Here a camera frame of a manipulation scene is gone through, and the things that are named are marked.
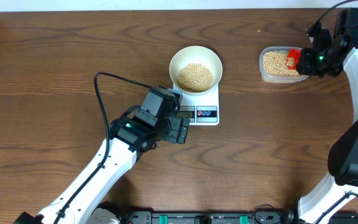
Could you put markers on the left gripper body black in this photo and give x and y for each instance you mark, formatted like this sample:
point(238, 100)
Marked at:
point(170, 129)

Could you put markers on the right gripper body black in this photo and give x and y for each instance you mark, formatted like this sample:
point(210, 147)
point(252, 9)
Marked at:
point(316, 62)

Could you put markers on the red plastic measuring scoop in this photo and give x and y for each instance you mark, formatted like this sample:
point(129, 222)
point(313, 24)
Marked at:
point(293, 57)

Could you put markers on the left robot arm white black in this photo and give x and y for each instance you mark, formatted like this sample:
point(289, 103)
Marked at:
point(135, 132)

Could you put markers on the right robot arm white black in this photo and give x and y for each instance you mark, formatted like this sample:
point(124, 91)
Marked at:
point(330, 55)

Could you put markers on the white digital kitchen scale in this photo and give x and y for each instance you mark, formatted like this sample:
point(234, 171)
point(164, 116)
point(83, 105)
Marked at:
point(201, 110)

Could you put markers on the soybeans in bowl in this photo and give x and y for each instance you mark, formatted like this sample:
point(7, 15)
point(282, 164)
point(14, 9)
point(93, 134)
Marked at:
point(195, 78)

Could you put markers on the white ceramic bowl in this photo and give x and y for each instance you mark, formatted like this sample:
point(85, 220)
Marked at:
point(196, 54)

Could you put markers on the clear plastic container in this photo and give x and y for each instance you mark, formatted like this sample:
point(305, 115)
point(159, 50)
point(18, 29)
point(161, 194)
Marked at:
point(278, 79)

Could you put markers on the soybeans in container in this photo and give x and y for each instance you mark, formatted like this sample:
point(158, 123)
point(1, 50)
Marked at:
point(275, 64)

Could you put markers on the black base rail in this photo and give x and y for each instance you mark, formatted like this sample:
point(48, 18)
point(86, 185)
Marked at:
point(204, 217)

